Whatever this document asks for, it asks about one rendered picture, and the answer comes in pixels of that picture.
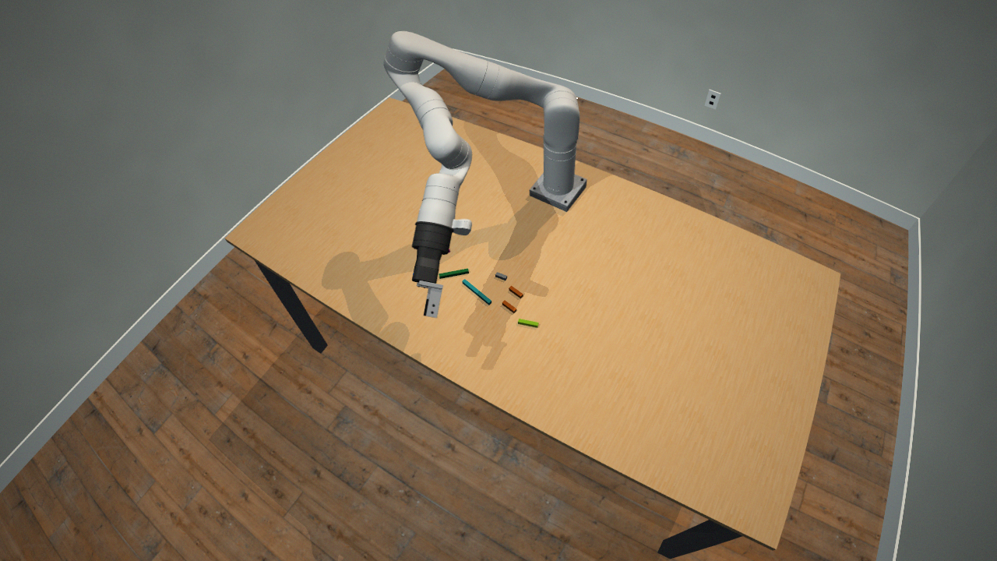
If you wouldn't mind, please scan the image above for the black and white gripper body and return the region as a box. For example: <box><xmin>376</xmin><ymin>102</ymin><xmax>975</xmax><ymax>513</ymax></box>
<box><xmin>412</xmin><ymin>199</ymin><xmax>472</xmax><ymax>284</ymax></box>

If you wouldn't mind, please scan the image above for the turquoise rod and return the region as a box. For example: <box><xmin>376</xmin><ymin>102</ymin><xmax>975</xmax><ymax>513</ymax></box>
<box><xmin>462</xmin><ymin>279</ymin><xmax>491</xmax><ymax>305</ymax></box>

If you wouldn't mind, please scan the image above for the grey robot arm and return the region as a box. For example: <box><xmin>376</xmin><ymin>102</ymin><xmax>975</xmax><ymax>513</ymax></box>
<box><xmin>384</xmin><ymin>31</ymin><xmax>580</xmax><ymax>206</ymax></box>

